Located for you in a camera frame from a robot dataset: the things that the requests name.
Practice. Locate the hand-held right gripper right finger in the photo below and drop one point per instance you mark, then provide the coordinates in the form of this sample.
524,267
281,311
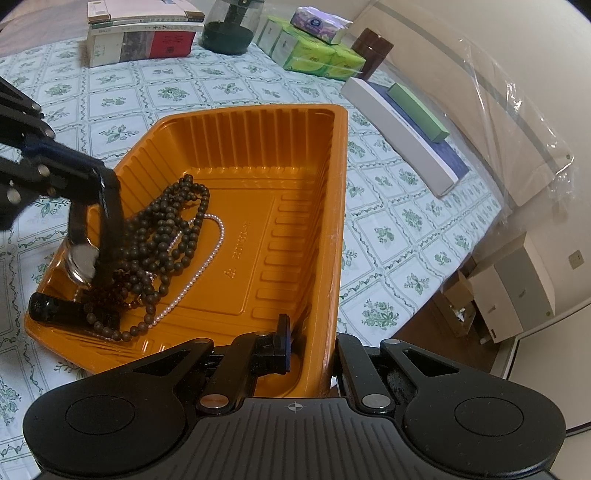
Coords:
347,357

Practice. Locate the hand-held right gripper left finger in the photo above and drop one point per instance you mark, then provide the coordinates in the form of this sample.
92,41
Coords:
284,344

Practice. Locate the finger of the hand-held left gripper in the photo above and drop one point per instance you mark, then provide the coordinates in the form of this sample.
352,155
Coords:
69,182
27,115

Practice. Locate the orange plastic tray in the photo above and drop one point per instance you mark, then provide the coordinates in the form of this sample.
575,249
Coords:
258,240

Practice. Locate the black glossy wristband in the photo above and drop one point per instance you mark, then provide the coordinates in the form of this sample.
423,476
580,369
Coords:
51,309

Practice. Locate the cardboard box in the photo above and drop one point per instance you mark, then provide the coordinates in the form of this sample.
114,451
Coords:
459,297

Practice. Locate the green floral tablecloth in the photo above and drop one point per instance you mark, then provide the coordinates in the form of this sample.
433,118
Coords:
388,221

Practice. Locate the thin white book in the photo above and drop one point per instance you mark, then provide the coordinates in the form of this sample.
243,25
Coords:
147,26

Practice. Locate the pink cover book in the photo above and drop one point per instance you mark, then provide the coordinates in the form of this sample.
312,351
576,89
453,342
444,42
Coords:
138,8

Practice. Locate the white cabinet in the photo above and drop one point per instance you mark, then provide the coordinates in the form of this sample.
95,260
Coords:
512,290

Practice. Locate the dark green glass lantern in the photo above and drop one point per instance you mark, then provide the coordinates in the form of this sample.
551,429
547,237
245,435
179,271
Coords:
228,37

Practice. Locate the blue notebook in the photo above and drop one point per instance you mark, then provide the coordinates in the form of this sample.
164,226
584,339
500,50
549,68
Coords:
448,157

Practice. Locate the white flat box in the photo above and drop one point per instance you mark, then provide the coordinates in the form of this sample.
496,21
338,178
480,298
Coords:
399,131

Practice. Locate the small green box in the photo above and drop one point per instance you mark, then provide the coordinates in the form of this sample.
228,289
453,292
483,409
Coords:
418,110

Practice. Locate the green tissue packs bundle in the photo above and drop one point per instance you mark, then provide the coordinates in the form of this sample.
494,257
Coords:
314,55

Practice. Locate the clear plastic sheet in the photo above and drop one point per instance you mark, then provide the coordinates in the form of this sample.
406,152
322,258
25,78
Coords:
498,110

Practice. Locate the purple tissue pack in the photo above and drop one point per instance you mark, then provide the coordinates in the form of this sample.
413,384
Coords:
321,25

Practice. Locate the brown jar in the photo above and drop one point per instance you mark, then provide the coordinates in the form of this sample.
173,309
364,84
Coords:
371,53

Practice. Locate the wall outlet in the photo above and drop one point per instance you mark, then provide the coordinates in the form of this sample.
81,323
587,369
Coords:
576,260

